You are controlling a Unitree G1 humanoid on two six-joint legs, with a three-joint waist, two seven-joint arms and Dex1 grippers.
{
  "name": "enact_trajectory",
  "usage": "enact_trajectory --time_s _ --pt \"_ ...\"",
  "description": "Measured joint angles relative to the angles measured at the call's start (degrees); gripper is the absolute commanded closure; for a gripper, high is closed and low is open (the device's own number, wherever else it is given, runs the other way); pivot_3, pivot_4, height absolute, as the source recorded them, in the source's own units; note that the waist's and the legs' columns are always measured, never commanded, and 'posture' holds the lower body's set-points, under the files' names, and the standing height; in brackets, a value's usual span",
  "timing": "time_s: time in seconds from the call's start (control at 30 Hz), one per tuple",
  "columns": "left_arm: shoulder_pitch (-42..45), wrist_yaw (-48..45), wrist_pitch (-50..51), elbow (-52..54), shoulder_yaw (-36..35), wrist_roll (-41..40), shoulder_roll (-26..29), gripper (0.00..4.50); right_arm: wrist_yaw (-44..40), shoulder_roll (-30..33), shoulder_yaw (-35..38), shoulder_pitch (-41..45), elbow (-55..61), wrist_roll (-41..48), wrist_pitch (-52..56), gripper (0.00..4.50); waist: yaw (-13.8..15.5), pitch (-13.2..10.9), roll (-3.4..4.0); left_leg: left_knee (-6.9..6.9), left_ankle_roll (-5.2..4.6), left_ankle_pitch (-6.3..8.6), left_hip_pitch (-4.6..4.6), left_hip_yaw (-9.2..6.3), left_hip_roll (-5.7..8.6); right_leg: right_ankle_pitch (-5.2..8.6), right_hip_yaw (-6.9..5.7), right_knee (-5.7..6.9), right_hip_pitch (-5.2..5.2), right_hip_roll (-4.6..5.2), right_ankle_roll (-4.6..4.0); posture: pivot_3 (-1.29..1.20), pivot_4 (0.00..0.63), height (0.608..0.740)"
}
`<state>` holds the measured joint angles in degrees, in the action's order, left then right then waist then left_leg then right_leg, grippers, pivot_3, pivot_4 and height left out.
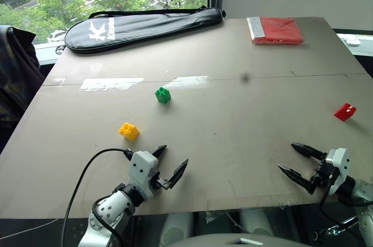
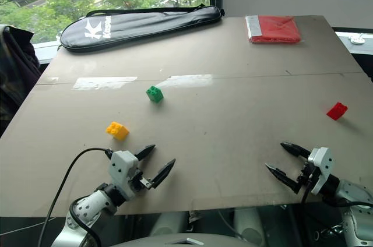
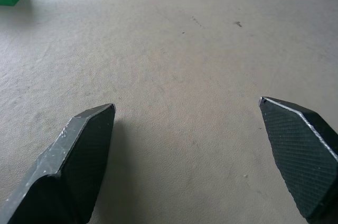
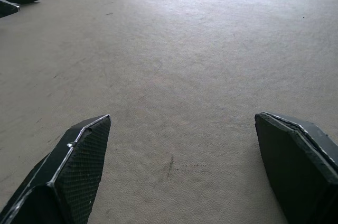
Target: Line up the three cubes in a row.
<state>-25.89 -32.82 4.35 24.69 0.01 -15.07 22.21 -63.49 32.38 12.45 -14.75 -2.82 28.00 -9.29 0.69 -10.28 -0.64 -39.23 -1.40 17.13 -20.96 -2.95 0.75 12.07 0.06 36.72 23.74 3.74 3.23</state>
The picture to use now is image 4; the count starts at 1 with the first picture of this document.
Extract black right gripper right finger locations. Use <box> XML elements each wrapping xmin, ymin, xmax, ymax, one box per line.
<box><xmin>254</xmin><ymin>111</ymin><xmax>338</xmax><ymax>224</ymax></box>

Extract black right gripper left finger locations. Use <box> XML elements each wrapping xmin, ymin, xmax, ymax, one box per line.
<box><xmin>0</xmin><ymin>114</ymin><xmax>111</xmax><ymax>224</ymax></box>

